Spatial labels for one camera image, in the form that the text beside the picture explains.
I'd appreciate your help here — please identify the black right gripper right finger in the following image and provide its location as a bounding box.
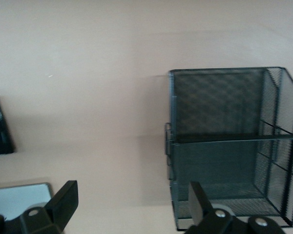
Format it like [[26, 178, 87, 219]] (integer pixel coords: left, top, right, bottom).
[[184, 181, 284, 234]]

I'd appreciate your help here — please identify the black wire mesh organizer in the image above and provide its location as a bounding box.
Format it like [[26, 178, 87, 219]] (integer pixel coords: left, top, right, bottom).
[[164, 66, 293, 232]]

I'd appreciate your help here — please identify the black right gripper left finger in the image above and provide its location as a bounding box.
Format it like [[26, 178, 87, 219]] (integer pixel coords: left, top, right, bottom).
[[0, 180, 79, 234]]

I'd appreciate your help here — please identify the silver closed laptop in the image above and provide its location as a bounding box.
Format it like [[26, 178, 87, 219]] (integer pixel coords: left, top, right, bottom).
[[0, 182, 52, 221]]

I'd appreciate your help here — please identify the long black slab phone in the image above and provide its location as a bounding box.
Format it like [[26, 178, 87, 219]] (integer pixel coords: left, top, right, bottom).
[[0, 96, 16, 156]]

